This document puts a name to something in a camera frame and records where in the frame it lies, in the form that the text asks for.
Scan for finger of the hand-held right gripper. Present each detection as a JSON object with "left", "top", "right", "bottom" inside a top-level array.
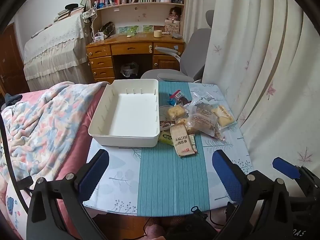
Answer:
[{"left": 272, "top": 157, "right": 320, "bottom": 205}]

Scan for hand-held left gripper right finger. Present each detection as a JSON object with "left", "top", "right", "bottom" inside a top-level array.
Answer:
[{"left": 212, "top": 149, "right": 295, "bottom": 240}]

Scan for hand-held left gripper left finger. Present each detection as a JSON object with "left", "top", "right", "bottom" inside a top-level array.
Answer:
[{"left": 26, "top": 149, "right": 110, "bottom": 240}]

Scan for small white stick packet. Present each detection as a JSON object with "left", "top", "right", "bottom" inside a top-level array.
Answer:
[{"left": 189, "top": 134, "right": 198, "bottom": 154}]

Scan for beige cracker packet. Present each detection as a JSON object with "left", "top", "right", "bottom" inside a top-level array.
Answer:
[{"left": 170, "top": 124, "right": 195, "bottom": 157}]

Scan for large clear bread packet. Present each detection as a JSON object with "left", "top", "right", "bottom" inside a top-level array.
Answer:
[{"left": 185, "top": 106, "right": 220, "bottom": 137}]

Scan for yellow cake packet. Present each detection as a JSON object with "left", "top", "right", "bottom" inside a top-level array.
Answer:
[{"left": 211, "top": 105, "right": 237, "bottom": 129}]

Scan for green snack packet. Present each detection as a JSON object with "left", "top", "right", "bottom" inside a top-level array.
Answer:
[{"left": 158, "top": 130, "right": 174, "bottom": 146}]

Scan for white plastic storage bin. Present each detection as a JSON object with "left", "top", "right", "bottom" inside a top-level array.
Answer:
[{"left": 88, "top": 79, "right": 160, "bottom": 147}]

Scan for grey white snack packet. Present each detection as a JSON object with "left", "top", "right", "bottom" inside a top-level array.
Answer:
[{"left": 194, "top": 92, "right": 213, "bottom": 108}]

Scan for white brown snowflake packet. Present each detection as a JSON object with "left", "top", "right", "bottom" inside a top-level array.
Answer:
[{"left": 159, "top": 120, "right": 175, "bottom": 130}]

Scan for puffed rice cake packet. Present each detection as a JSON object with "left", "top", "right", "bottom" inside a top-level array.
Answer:
[{"left": 167, "top": 105, "right": 188, "bottom": 120}]

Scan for red dark snack packet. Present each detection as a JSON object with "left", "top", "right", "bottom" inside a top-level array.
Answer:
[{"left": 172, "top": 89, "right": 191, "bottom": 105}]

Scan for pink bed sheet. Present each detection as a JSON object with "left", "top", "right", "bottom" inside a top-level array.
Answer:
[{"left": 0, "top": 87, "right": 110, "bottom": 240}]

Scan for floral fleece blanket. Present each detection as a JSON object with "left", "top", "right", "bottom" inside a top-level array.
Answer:
[{"left": 0, "top": 81, "right": 110, "bottom": 188}]

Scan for person's leg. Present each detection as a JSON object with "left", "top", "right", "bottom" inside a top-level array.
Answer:
[{"left": 146, "top": 224, "right": 167, "bottom": 240}]

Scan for white leaf print curtain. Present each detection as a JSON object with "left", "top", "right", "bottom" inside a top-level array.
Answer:
[{"left": 182, "top": 0, "right": 320, "bottom": 205}]

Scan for trash bin with bag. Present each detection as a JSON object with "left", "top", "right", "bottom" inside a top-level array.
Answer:
[{"left": 120, "top": 62, "right": 139, "bottom": 78}]

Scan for dark blue cloth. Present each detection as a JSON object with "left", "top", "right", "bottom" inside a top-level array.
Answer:
[{"left": 0, "top": 94, "right": 22, "bottom": 110}]

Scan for grey office chair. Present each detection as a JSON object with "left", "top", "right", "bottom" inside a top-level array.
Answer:
[{"left": 140, "top": 10, "right": 215, "bottom": 83}]

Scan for wooden desk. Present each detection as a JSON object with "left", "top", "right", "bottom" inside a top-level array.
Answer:
[{"left": 86, "top": 31, "right": 185, "bottom": 83}]

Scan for white lace cover cloth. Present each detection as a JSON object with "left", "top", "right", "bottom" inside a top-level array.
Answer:
[{"left": 23, "top": 12, "right": 94, "bottom": 92}]

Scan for brown wooden door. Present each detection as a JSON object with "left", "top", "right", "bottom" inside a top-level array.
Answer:
[{"left": 0, "top": 22, "right": 30, "bottom": 98}]

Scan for dark patterned pouch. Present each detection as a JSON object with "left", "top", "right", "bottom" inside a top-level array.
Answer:
[{"left": 97, "top": 22, "right": 116, "bottom": 37}]

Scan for green picture cards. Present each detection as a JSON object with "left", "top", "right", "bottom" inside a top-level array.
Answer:
[{"left": 117, "top": 25, "right": 154, "bottom": 34}]

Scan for cardboard box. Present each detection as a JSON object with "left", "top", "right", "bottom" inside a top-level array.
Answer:
[{"left": 164, "top": 22, "right": 181, "bottom": 34}]

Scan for stack of books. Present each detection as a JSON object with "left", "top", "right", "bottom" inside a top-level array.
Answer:
[{"left": 54, "top": 6, "right": 84, "bottom": 23}]

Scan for wooden bookshelf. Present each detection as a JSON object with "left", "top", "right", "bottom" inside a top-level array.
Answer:
[{"left": 89, "top": 0, "right": 188, "bottom": 37}]

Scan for doll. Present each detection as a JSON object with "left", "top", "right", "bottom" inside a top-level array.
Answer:
[{"left": 164, "top": 6, "right": 182, "bottom": 22}]

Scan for black cable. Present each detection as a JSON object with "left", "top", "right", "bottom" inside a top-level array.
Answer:
[{"left": 0, "top": 116, "right": 33, "bottom": 198}]

